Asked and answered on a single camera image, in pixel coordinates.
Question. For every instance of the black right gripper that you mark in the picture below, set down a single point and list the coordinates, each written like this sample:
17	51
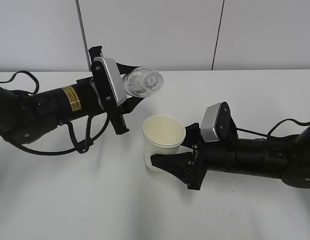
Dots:
218	156

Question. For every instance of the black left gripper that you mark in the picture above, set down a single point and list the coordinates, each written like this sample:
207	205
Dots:
90	101

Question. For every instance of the clear water bottle green label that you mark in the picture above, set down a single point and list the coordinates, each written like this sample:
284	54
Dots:
142	82

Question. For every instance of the white paper cup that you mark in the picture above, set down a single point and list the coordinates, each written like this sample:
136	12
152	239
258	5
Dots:
162	134

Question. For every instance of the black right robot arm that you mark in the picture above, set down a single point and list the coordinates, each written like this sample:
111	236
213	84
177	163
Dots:
287	159

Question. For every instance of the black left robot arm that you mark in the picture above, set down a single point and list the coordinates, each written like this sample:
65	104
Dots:
27	116

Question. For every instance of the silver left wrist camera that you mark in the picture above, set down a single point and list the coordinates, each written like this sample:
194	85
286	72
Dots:
107	83

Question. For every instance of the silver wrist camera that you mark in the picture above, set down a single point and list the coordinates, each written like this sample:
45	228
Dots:
218	125
107	83

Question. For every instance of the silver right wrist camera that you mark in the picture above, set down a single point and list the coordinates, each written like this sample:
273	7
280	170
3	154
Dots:
218	125

